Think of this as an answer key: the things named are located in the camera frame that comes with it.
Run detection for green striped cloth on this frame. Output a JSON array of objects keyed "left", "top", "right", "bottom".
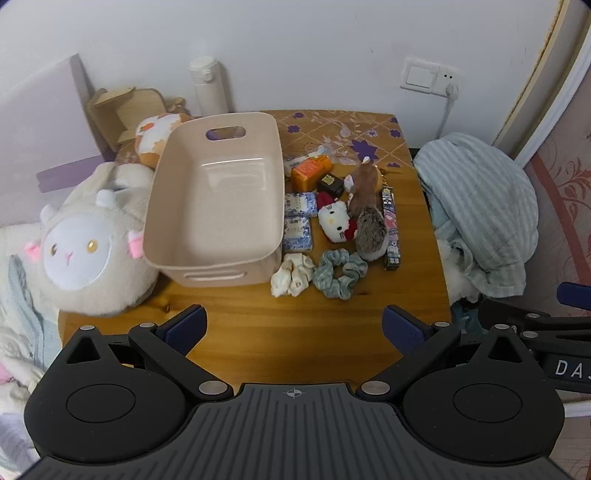
[{"left": 413, "top": 133, "right": 540, "bottom": 298}]

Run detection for blue white patterned packet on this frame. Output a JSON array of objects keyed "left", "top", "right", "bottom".
[
  {"left": 284, "top": 193, "right": 317, "bottom": 217},
  {"left": 283, "top": 216, "right": 315, "bottom": 252}
]

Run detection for brown plush toy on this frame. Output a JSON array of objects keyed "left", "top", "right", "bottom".
[{"left": 344, "top": 157, "right": 384, "bottom": 217}]

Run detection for grey hedgehog plush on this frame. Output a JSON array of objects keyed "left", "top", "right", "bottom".
[{"left": 355, "top": 206, "right": 391, "bottom": 262}]

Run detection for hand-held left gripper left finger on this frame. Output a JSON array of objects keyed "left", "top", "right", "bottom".
[{"left": 60, "top": 304, "right": 235, "bottom": 404}]

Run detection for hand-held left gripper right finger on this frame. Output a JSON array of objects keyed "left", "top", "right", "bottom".
[{"left": 360, "top": 304, "right": 533, "bottom": 405}]

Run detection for black cylinder with gold print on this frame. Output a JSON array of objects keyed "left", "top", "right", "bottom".
[{"left": 317, "top": 173, "right": 345, "bottom": 197}]

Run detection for wooden stand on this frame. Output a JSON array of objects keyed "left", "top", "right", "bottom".
[{"left": 88, "top": 87, "right": 167, "bottom": 151}]

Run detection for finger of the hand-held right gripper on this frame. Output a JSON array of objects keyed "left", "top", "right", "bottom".
[
  {"left": 556, "top": 281, "right": 591, "bottom": 308},
  {"left": 478, "top": 299, "right": 591, "bottom": 341}
]

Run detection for floral blanket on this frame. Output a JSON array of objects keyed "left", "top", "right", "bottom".
[{"left": 0, "top": 254, "right": 63, "bottom": 467}]

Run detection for white scrunchie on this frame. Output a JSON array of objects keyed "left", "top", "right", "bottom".
[{"left": 270, "top": 253, "right": 315, "bottom": 298}]

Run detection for pale pink board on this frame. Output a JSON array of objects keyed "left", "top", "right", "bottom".
[{"left": 0, "top": 53, "right": 116, "bottom": 227}]

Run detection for white fluffy cloth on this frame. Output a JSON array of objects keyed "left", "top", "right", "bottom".
[{"left": 436, "top": 237, "right": 481, "bottom": 303}]

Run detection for clear bread packet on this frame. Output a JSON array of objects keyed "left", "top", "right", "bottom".
[{"left": 283, "top": 145, "right": 331, "bottom": 175}]

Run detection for white door frame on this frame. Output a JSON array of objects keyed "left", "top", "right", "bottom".
[{"left": 492, "top": 0, "right": 591, "bottom": 164}]

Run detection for white cat plush red bow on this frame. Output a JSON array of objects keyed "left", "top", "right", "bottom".
[{"left": 316, "top": 191, "right": 358, "bottom": 243}]

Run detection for green striped scrunchie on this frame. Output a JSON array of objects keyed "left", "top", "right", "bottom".
[{"left": 314, "top": 250, "right": 369, "bottom": 301}]

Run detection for clear floral table cover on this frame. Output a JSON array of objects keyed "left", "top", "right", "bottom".
[{"left": 259, "top": 110, "right": 416, "bottom": 185}]

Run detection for white wall switch socket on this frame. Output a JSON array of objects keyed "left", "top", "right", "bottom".
[{"left": 401, "top": 58, "right": 460, "bottom": 95}]

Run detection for orange and white plush toy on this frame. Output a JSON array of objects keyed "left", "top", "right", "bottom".
[{"left": 135, "top": 113, "right": 195, "bottom": 168}]

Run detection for cream sheep plush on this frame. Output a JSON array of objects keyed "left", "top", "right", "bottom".
[{"left": 0, "top": 161, "right": 161, "bottom": 318}]

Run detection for white plug with cable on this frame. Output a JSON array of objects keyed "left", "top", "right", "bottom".
[{"left": 436, "top": 83, "right": 460, "bottom": 139}]

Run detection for white thermos bottle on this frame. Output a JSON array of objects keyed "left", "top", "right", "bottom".
[{"left": 188, "top": 56, "right": 232, "bottom": 116}]

